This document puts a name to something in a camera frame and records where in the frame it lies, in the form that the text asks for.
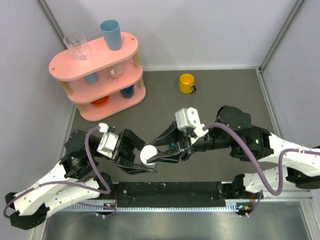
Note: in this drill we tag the orange plastic bowl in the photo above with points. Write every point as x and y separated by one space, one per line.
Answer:
101 101

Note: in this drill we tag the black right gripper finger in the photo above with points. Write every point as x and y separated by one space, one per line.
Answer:
172 155
171 135

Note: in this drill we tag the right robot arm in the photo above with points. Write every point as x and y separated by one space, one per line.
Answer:
277 162

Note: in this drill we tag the pink three-tier wooden shelf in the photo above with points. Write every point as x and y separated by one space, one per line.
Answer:
70 72

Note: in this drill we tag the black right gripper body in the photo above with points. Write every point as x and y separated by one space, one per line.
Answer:
186 143

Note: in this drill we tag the white bottle cap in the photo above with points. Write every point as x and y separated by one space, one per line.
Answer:
147 152

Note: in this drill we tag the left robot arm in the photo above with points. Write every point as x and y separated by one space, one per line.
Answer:
76 178

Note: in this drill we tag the clear drinking glass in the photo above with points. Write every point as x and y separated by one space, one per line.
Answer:
77 44

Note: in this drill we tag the yellow mug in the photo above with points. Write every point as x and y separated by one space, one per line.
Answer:
187 83

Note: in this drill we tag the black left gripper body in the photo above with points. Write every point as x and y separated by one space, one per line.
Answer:
125 147

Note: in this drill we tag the light blue plastic tumbler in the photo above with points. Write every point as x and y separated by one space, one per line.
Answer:
111 33

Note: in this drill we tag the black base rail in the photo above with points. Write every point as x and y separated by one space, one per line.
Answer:
173 194

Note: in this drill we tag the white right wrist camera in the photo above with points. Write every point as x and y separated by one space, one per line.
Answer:
187 119

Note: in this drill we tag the white pill bottle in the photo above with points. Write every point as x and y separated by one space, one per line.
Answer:
150 165

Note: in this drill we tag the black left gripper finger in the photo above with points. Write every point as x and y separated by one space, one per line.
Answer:
134 139
132 168

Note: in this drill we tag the dark blue faceted cup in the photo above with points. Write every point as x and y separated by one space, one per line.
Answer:
128 92

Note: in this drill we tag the small light blue cup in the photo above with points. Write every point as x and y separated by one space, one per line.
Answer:
91 78

